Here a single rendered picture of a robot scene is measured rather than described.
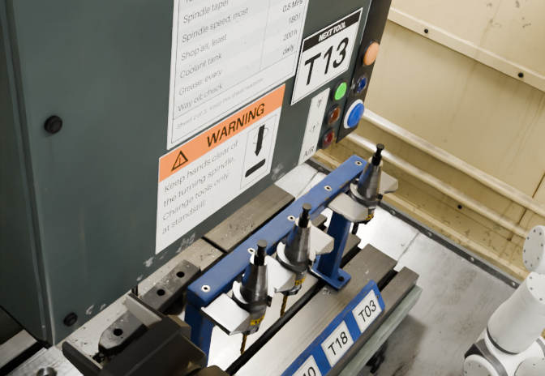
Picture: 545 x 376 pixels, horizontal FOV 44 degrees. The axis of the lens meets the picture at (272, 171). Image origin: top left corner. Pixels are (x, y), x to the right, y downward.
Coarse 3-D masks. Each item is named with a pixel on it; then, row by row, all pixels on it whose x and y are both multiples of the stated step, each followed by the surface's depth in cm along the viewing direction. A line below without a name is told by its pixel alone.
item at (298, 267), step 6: (282, 246) 111; (312, 246) 112; (282, 252) 110; (312, 252) 111; (276, 258) 111; (282, 258) 109; (288, 258) 109; (312, 258) 110; (282, 264) 109; (288, 264) 108; (294, 264) 108; (300, 264) 108; (306, 264) 110; (312, 264) 111; (294, 270) 109; (300, 270) 109
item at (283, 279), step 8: (272, 264) 109; (280, 264) 109; (272, 272) 107; (280, 272) 108; (288, 272) 108; (272, 280) 106; (280, 280) 106; (288, 280) 107; (280, 288) 105; (288, 288) 106
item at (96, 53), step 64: (0, 0) 34; (64, 0) 36; (128, 0) 40; (320, 0) 58; (0, 64) 36; (64, 64) 38; (128, 64) 42; (0, 128) 39; (64, 128) 41; (128, 128) 46; (320, 128) 72; (0, 192) 43; (64, 192) 44; (128, 192) 50; (256, 192) 67; (0, 256) 48; (64, 256) 47; (128, 256) 54; (64, 320) 51
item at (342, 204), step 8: (336, 200) 123; (344, 200) 123; (352, 200) 123; (328, 208) 121; (336, 208) 121; (344, 208) 121; (352, 208) 122; (360, 208) 122; (344, 216) 120; (352, 216) 120; (360, 216) 120
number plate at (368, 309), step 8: (368, 296) 141; (360, 304) 139; (368, 304) 140; (376, 304) 142; (352, 312) 137; (360, 312) 138; (368, 312) 140; (376, 312) 142; (360, 320) 138; (368, 320) 140; (360, 328) 138
